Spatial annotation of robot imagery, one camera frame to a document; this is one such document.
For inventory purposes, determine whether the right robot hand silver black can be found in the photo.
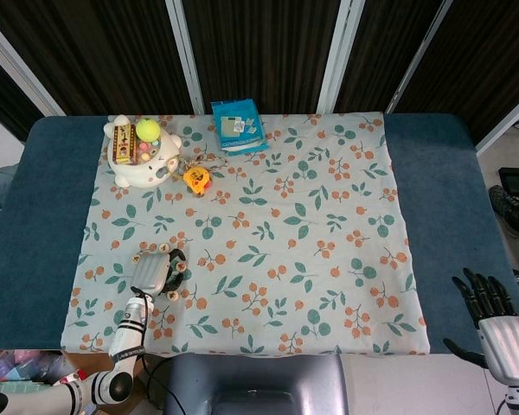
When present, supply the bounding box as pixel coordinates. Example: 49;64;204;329
442;267;519;386

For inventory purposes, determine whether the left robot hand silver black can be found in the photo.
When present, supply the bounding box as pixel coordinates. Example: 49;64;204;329
129;248;188;297

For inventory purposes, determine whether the white animal shaped ceramic bowl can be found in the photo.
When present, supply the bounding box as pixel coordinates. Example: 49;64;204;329
102;114;183;189

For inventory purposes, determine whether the yellow tape measure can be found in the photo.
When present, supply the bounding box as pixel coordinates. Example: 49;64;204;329
182;167;214;196

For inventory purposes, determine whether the floral fruit print tablecloth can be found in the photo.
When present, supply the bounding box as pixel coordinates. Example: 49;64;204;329
60;111;432;356

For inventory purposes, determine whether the small yellow brown card box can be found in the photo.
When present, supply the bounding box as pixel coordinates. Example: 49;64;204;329
107;123;138;166

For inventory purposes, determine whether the dark sneaker shoe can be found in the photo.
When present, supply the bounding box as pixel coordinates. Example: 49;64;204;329
488;184;519;237

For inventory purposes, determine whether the yellow green tennis ball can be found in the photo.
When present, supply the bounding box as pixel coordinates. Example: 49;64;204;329
136;118;162;142

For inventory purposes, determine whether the grey robot torso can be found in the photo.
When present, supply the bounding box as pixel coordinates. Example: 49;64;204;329
162;353;345;415

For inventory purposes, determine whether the cardboard box with colourful items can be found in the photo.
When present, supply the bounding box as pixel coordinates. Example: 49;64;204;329
0;348;157;415

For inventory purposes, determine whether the black flat device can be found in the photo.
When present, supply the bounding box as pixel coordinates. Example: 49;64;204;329
498;167;519;196

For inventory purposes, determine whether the blue flat product package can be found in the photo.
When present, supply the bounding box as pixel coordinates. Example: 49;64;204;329
210;99;271;153

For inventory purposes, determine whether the dark folding screen white frame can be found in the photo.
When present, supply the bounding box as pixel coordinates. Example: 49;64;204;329
0;0;519;155

